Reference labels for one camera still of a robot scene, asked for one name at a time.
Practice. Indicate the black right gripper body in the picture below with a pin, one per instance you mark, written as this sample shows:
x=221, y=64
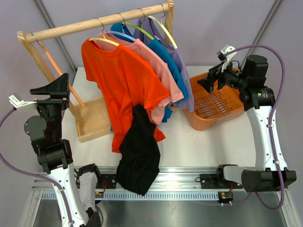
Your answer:
x=228, y=76

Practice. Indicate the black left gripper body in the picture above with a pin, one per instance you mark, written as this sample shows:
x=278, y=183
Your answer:
x=55, y=104

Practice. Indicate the orange clothes hanger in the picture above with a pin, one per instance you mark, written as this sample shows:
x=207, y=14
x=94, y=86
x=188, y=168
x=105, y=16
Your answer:
x=52, y=61

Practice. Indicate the orange t shirt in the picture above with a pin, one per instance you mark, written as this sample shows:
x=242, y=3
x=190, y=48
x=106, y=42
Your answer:
x=125, y=80

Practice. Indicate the yellow clothes hanger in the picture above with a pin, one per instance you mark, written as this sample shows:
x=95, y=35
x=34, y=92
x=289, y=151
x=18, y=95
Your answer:
x=103, y=39

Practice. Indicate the black t shirt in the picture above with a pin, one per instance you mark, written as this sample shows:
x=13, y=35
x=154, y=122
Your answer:
x=139, y=165

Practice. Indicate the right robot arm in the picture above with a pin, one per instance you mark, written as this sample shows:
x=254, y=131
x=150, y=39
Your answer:
x=271, y=173

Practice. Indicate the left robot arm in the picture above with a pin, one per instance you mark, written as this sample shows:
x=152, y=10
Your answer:
x=75, y=192

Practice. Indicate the pink t shirt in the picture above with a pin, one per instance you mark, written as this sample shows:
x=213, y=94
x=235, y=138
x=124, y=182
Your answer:
x=154, y=63

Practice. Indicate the light blue clothes hanger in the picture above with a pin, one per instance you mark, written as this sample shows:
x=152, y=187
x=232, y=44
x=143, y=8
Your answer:
x=120, y=30

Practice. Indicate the blue t shirt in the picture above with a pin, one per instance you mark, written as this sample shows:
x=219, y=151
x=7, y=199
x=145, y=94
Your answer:
x=168, y=61

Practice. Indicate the lavender t shirt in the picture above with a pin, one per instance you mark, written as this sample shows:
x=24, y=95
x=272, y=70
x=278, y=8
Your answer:
x=150, y=27

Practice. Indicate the green clothes hanger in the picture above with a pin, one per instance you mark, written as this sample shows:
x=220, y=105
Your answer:
x=124, y=23

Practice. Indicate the cream clothes hanger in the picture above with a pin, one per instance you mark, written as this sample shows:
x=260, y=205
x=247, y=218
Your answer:
x=163, y=30

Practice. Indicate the orange plastic basket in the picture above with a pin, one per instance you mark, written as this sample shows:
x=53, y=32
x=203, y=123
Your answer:
x=212, y=109

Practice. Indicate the wooden tray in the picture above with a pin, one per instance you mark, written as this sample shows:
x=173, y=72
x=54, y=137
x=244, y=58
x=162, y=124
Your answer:
x=96, y=122

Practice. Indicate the wooden clothes rack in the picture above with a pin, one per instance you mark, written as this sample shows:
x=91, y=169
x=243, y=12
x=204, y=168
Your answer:
x=27, y=40

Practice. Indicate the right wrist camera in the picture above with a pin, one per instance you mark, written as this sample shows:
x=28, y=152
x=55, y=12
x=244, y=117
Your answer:
x=226, y=55

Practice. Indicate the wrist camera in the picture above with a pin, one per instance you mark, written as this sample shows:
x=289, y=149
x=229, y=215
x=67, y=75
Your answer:
x=21, y=105
x=226, y=55

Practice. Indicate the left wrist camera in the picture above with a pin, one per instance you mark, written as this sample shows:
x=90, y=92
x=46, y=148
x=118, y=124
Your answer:
x=21, y=105

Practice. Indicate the aluminium mounting rail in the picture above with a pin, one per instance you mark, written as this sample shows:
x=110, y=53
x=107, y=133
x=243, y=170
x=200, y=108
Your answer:
x=174, y=184

